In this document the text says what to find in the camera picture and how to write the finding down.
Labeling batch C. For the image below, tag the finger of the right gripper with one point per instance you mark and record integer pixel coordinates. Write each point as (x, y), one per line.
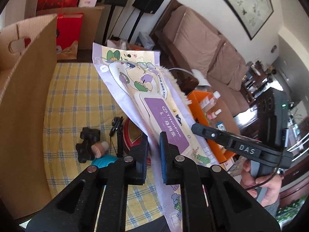
(224, 140)

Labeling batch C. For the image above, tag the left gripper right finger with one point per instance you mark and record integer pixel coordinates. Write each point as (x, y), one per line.
(211, 200)

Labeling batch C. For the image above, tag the purple wet wipes pack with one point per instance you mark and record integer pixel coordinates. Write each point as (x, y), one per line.
(141, 91)

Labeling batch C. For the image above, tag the wooden cork stopper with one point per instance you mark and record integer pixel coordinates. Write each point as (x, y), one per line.
(100, 149)

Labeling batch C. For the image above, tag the large brown cardboard box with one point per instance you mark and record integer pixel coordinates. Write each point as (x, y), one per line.
(28, 59)

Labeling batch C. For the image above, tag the red chocolate gift box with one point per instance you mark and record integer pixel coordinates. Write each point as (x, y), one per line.
(68, 35)

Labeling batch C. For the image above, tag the right black speaker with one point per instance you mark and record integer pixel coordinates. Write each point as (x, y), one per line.
(144, 7)

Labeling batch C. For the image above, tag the black lanyard camera mount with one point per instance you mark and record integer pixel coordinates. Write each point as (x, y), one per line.
(117, 129)

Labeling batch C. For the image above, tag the brown sofa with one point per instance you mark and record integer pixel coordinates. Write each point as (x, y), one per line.
(190, 42)

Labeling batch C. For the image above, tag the yellow plaid tablecloth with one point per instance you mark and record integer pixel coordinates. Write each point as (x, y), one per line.
(78, 98)

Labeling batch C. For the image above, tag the small pink white bottle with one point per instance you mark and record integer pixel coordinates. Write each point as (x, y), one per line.
(213, 115)

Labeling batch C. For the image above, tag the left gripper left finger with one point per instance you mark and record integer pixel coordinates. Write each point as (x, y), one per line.
(96, 199)

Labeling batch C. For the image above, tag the clear bottle white cap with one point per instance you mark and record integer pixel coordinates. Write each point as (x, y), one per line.
(209, 101)

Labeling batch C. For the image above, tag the white fluffy duster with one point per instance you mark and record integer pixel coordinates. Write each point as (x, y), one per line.
(177, 94)

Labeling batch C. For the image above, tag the person's right hand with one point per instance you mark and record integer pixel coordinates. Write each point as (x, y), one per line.
(273, 186)

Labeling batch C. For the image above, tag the teal silicone funnel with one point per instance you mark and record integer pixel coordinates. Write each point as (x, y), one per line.
(104, 161)

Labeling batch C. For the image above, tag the red round tin box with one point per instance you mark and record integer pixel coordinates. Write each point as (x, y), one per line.
(131, 135)

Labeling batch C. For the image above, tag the background brown cardboard box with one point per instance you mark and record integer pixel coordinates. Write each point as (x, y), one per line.
(91, 17)

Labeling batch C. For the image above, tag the orange cardboard box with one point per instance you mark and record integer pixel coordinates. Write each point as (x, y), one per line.
(224, 117)

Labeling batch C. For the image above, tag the framed ink painting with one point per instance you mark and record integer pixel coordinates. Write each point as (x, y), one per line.
(252, 14)

